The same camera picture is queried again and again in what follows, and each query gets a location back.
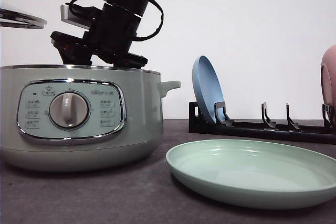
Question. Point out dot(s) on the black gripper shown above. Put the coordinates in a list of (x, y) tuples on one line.
[(111, 33)]

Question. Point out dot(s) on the glass steamer lid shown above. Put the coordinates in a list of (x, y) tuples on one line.
[(10, 18)]

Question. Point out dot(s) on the green plate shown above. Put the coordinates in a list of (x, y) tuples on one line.
[(252, 174)]

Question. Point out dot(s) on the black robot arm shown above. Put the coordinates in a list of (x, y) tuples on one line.
[(137, 7)]

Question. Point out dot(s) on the green electric steamer pot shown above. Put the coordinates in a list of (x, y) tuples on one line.
[(80, 118)]

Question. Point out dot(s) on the blue plate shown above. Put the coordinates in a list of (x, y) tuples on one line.
[(207, 86)]

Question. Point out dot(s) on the black plate rack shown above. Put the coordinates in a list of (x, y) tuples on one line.
[(266, 127)]

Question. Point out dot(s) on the pink plate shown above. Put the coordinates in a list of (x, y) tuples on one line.
[(328, 79)]

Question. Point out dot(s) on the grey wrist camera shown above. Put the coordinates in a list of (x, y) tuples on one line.
[(76, 15)]

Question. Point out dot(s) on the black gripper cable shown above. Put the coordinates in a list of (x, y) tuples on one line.
[(151, 34)]

